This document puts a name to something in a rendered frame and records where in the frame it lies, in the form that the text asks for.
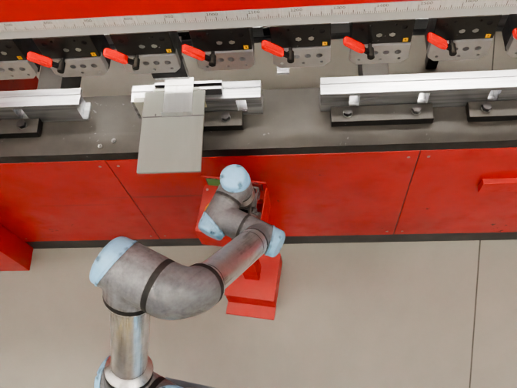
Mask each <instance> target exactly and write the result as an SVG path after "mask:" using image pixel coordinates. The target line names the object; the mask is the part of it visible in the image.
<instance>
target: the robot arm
mask: <svg viewBox="0 0 517 388"><path fill-rule="evenodd" d="M256 189H257V192H256ZM259 198H260V190H259V187H254V186H252V182H251V179H250V175H249V174H248V172H247V171H246V170H245V168H244V167H242V166H240V165H236V164H233V165H229V166H226V167H225V168H224V169H223V170H222V172H221V174H220V185H219V186H218V188H217V190H216V192H215V194H214V196H213V197H212V200H211V202H210V203H209V204H208V207H207V208H206V210H205V211H204V212H203V215H202V217H201V219H200V221H199V223H198V228H199V230H200V231H201V232H203V233H204V234H206V235H207V236H209V237H211V238H213V239H216V240H222V239H223V237H225V235H226V236H228V237H230V238H232V241H230V242H229V243H227V244H226V245H225V246H223V247H222V248H221V249H220V250H219V251H217V252H216V253H214V254H213V255H212V256H210V257H209V258H208V259H207V260H206V261H204V262H203V263H195V264H193V265H191V266H183V265H182V264H179V263H177V262H175V261H173V260H171V259H170V258H168V257H166V256H163V255H162V254H160V253H157V252H156V251H154V250H152V249H150V248H148V247H146V246H144V245H142V244H141V243H139V242H138V241H137V240H132V239H130V238H128V237H125V236H119V237H116V238H114V239H113V240H112V241H110V242H109V243H108V244H107V245H106V246H105V247H104V248H103V249H102V251H101V252H100V253H99V254H98V256H97V258H96V259H95V261H94V263H93V265H92V267H91V270H90V274H89V279H90V281H91V283H93V284H95V286H98V287H100V288H101V289H102V299H103V303H104V304H105V306H106V308H107V309H108V310H109V311H110V347H111V355H109V356H108V357H107V358H106V359H105V360H104V361H103V362H102V364H101V366H100V367H99V368H98V372H97V374H98V375H97V376H96V377H95V382H94V388H183V387H181V386H178V385H176V384H174V383H173V382H171V381H169V380H167V379H166V378H164V377H163V376H160V375H158V374H157V373H155V372H153V363H152V360H151V358H150V357H149V355H148V334H149V320H150V315H151V316H154V317H156V318H158V319H166V320H176V319H186V318H190V317H193V316H197V315H199V314H201V313H204V312H206V311H208V310H209V309H211V308H212V307H213V306H214V305H216V304H217V303H218V302H219V301H220V300H221V298H222V297H223V295H224V291H225V289H226V288H227V287H228V286H229V285H230V284H231V283H233V282H234V281H235V280H236V279H237V278H238V277H239V276H240V275H241V274H243V273H244V271H246V270H247V268H249V267H250V266H251V265H252V264H253V263H254V262H255V261H256V260H257V259H258V258H259V257H260V256H262V255H263V254H265V256H270V257H275V256H277V255H278V253H279V251H280V250H281V248H282V246H283V243H284V241H285V232H284V231H282V230H281V229H279V228H277V227H275V226H274V225H271V224H269V223H266V222H264V221H262V220H261V213H260V212H258V211H257V208H256V206H257V201H258V200H259Z"/></svg>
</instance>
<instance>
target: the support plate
mask: <svg viewBox="0 0 517 388"><path fill-rule="evenodd" d="M164 93H165V92H145V97H144V105H143V113H142V117H147V116H155V114H156V116H162V114H161V112H163V102H164ZM192 115H200V116H179V117H158V118H142V127H141V135H140V143H139V151H138V165H137V174H156V173H182V172H201V171H202V143H203V129H204V115H205V90H193V97H192Z"/></svg>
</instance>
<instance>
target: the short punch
mask: <svg viewBox="0 0 517 388"><path fill-rule="evenodd" d="M152 77H153V78H154V79H155V80H170V79H189V76H188V69H187V66H186V64H185V60H184V57H183V55H182V61H181V68H180V69H179V70H178V71H177V72H167V73H152Z"/></svg>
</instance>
